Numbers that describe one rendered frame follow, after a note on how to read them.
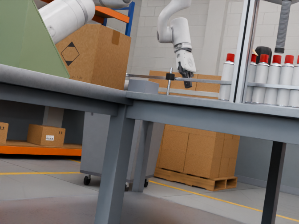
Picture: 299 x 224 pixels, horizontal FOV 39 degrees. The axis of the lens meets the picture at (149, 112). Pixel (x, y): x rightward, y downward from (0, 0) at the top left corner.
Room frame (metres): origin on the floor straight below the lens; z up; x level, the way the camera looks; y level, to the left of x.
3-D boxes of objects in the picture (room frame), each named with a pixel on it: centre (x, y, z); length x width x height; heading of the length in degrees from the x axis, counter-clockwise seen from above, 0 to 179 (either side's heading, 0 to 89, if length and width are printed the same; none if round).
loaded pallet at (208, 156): (5.77, -0.60, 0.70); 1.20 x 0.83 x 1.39; 58
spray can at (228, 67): (1.84, -0.31, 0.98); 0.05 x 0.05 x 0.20
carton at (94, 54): (1.97, 0.32, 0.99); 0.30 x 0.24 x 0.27; 58
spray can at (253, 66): (1.77, -0.39, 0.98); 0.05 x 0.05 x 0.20
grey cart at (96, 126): (4.45, 0.23, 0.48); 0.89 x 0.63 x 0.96; 161
